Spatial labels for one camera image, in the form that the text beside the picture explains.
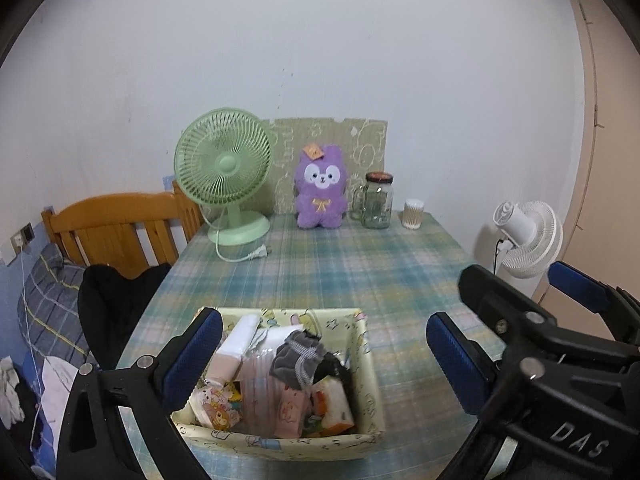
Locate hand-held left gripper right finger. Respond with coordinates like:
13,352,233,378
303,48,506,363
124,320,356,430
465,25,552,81
426,311,501,416

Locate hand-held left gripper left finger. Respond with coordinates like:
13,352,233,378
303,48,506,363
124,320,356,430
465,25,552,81
57,307,223,480

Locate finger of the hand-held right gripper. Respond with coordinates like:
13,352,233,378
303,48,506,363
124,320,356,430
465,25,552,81
458,265,561,382
547,261,640,343

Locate pink sock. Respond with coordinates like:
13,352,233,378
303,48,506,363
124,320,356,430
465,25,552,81
207,355,241,386

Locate white cloth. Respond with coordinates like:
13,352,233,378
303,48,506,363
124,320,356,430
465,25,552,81
41,355,81,411
217,314,263,361

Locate yellow cartoon snack packet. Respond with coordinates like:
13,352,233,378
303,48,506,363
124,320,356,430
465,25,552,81
189,379,244,431

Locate clear zip bag red stripes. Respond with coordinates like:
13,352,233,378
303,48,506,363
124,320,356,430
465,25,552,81
237,325,311,411

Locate yellow cartoon printed storage box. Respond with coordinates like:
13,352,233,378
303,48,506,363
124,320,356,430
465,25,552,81
170,306,387,462

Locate dark grey sock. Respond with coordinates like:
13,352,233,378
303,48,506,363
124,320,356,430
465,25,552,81
270,330,323,391

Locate pink printed packet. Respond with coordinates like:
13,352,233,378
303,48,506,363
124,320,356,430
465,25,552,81
272,387,313,438

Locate black cloth bundle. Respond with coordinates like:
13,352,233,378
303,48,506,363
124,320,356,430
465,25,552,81
312,352,353,386

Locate white orange printed pack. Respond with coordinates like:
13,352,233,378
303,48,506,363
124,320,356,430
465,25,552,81
310,377,355,433

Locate white standing fan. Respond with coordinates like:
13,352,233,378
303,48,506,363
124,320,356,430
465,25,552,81
492,200,563,279

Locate black jacket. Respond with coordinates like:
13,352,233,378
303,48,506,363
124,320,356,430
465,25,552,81
77,262,173,371

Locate cotton swab container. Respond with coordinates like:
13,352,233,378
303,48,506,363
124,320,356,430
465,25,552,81
403,199,426,231

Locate beige door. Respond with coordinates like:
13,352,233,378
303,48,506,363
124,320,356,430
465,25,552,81
532,0,640,341

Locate flat white cloth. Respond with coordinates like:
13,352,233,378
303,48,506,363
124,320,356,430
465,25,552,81
41,355,81,411

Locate grey plaid pillow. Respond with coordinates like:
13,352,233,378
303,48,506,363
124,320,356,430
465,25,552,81
17,242,98,361

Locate glass jar with dark lid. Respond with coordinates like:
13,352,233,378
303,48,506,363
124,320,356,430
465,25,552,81
351,172,395,230

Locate crumpled white dark clothes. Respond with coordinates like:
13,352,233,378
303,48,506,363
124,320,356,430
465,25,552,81
0,355,26,428

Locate green desk fan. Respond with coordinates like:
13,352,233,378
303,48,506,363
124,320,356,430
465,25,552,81
174,106,275,247

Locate blue bed sheet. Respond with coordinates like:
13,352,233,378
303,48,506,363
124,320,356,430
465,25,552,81
0,255,76,466

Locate purple plush toy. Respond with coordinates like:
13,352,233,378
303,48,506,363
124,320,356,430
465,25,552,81
293,144,349,231

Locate olive printed cardboard board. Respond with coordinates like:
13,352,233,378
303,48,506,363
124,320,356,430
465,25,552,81
265,117,388,213

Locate green fan power cord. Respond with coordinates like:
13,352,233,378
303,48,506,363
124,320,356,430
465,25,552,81
215,220,271,262

